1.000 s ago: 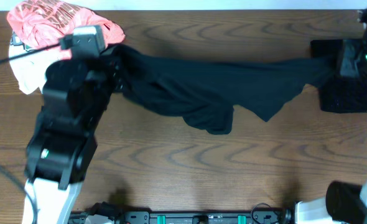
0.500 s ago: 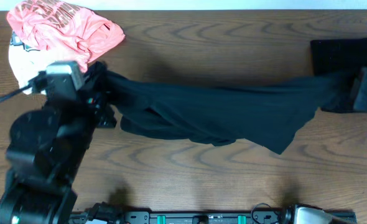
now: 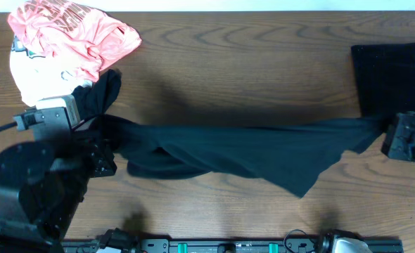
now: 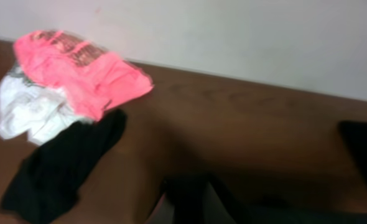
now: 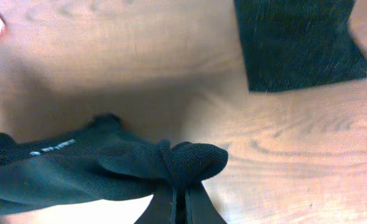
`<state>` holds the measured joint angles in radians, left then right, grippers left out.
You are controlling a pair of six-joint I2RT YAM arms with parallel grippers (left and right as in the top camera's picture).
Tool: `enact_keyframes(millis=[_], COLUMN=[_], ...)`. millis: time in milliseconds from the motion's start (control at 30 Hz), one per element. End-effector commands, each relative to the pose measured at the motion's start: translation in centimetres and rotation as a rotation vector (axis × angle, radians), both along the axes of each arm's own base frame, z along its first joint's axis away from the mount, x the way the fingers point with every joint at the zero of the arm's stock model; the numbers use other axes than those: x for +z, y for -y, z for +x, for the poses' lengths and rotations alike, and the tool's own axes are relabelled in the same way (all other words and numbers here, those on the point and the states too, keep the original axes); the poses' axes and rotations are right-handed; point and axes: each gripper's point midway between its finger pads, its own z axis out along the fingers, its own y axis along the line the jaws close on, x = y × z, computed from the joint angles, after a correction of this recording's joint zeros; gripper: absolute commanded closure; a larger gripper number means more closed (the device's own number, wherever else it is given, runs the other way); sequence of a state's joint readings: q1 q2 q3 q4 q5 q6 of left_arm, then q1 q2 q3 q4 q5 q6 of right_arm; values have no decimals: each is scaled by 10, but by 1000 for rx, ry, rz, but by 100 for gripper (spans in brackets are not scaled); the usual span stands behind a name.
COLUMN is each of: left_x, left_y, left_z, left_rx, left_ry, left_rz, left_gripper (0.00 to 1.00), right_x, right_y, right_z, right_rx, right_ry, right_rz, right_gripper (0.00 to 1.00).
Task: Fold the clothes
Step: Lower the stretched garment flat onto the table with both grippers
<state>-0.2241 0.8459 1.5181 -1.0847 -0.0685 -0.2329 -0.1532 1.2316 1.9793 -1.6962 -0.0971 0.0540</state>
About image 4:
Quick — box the black t-shirt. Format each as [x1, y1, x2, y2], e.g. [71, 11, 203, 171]
[146, 174, 367, 224]

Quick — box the coral pink printed shirt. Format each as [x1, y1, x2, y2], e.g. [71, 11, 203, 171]
[13, 30, 154, 121]

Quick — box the white printed shirt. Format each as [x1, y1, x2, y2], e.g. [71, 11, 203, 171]
[0, 63, 93, 146]

